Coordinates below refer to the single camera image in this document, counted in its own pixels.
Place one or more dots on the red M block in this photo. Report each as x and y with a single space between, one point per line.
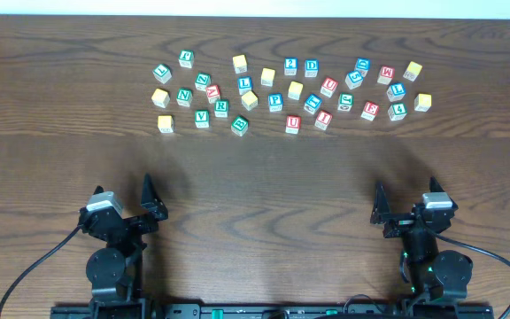
386 75

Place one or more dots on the blue D block right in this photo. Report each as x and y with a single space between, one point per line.
362 66

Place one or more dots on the red E block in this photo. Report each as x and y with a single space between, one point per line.
370 111

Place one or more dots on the blue 5 block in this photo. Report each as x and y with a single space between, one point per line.
353 79

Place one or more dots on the blue l block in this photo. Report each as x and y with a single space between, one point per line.
396 92
244 85

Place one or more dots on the green 4 block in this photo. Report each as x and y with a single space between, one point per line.
397 111

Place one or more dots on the blue d block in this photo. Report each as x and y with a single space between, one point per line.
362 66
311 68

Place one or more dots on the green V block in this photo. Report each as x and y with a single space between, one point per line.
202 118

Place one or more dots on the green N block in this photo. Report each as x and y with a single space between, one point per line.
184 97

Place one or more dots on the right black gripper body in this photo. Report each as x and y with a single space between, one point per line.
405 222

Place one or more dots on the yellow G block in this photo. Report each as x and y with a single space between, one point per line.
422 102

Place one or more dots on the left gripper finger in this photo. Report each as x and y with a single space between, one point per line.
99 189
151 201

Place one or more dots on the red A block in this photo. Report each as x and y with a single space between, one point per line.
212 93

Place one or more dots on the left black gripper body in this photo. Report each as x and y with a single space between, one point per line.
130 222

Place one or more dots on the yellow K block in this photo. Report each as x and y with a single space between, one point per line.
166 124

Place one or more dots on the yellow o block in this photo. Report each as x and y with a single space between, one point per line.
249 100
295 90

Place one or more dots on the green L block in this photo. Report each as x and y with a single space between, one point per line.
162 73

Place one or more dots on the blue P block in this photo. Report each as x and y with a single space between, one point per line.
275 102

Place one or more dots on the yellow S block top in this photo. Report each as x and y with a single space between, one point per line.
240 64

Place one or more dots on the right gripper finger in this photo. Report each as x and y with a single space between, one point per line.
434 185
381 212

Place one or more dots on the yellow C block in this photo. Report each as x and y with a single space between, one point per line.
160 98

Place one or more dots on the green R block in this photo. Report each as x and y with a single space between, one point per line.
221 108

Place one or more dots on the red I block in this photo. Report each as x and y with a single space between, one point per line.
323 119

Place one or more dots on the blue T block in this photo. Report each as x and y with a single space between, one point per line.
312 104

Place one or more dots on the blue L block right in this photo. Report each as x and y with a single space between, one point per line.
396 92

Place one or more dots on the red u block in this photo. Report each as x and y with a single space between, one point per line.
328 87
293 124

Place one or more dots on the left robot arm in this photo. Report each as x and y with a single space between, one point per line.
116 271

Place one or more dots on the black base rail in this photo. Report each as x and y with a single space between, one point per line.
195 311

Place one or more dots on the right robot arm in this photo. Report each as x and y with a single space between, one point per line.
438 278

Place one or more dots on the yellow O block centre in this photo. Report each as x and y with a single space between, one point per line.
295 90

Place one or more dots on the green B block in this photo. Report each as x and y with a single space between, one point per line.
239 125

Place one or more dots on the green Z block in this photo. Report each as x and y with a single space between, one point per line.
202 81

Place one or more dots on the yellow block top right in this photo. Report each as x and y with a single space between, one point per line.
412 71

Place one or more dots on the green J block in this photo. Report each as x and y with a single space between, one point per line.
186 58

